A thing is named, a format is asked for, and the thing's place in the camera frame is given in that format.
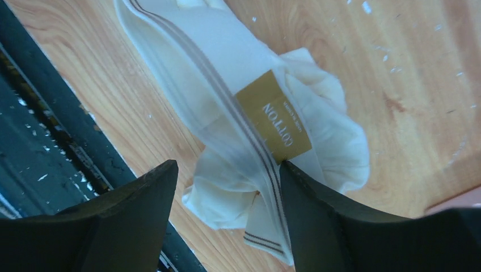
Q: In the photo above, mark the cream cotton underwear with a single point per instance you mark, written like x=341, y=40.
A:
x=252, y=109

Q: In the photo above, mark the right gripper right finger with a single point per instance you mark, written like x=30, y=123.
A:
x=331, y=232

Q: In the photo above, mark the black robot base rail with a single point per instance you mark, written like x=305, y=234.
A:
x=52, y=158

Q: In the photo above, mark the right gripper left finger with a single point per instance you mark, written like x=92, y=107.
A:
x=121, y=230

